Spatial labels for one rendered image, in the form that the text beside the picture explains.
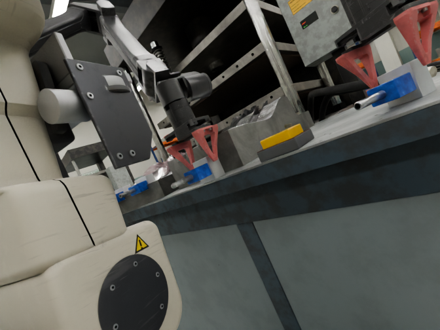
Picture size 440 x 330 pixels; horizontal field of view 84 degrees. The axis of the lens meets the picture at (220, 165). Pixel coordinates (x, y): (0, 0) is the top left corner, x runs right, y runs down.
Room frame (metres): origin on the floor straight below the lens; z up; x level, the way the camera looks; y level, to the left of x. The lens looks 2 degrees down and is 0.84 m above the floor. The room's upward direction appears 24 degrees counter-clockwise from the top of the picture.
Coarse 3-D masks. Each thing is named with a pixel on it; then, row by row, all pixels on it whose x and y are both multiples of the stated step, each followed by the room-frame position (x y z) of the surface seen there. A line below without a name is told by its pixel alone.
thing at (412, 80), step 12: (396, 72) 0.37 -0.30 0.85; (408, 72) 0.35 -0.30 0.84; (420, 72) 0.35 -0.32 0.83; (384, 84) 0.35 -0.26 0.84; (396, 84) 0.34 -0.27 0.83; (408, 84) 0.35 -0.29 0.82; (420, 84) 0.35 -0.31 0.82; (432, 84) 0.36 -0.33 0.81; (372, 96) 0.34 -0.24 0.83; (384, 96) 0.35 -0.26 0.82; (396, 96) 0.34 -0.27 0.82; (408, 96) 0.36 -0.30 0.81; (420, 96) 0.35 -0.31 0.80; (360, 108) 0.34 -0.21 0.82
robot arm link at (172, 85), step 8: (168, 80) 0.53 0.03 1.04; (176, 80) 0.55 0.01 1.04; (184, 80) 0.56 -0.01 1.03; (160, 88) 0.53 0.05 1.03; (168, 88) 0.53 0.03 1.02; (176, 88) 0.54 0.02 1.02; (184, 88) 0.57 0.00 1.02; (160, 96) 0.54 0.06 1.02; (168, 96) 0.53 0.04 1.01; (176, 96) 0.53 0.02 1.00; (184, 96) 0.55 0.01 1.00; (168, 104) 0.54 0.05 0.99
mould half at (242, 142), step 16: (272, 112) 0.73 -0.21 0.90; (288, 112) 0.80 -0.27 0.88; (304, 112) 0.89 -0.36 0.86; (224, 128) 0.96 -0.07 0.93; (240, 128) 0.59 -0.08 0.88; (256, 128) 0.64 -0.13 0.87; (272, 128) 0.69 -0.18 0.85; (304, 128) 0.85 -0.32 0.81; (224, 144) 0.57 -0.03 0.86; (240, 144) 0.57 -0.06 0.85; (256, 144) 0.61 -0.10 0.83; (176, 160) 0.70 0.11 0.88; (224, 160) 0.59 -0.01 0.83; (240, 160) 0.55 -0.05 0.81; (176, 176) 0.72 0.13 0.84
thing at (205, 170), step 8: (200, 160) 0.55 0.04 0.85; (208, 160) 0.54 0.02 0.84; (216, 160) 0.55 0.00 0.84; (200, 168) 0.52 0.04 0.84; (208, 168) 0.53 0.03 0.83; (216, 168) 0.55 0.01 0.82; (192, 176) 0.52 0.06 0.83; (200, 176) 0.51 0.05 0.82; (208, 176) 0.55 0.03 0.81; (216, 176) 0.54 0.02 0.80; (176, 184) 0.48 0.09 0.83
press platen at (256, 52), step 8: (256, 48) 1.30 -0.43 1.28; (280, 48) 1.38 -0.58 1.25; (288, 48) 1.46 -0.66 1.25; (296, 48) 1.56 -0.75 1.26; (248, 56) 1.34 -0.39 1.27; (256, 56) 1.32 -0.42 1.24; (240, 64) 1.39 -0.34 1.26; (248, 64) 1.38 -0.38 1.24; (224, 72) 1.47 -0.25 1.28; (232, 72) 1.43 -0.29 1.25; (216, 80) 1.52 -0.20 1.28; (224, 80) 1.49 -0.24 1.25; (216, 88) 1.57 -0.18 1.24; (192, 104) 1.70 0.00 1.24; (168, 120) 1.91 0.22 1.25; (160, 128) 2.00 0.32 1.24
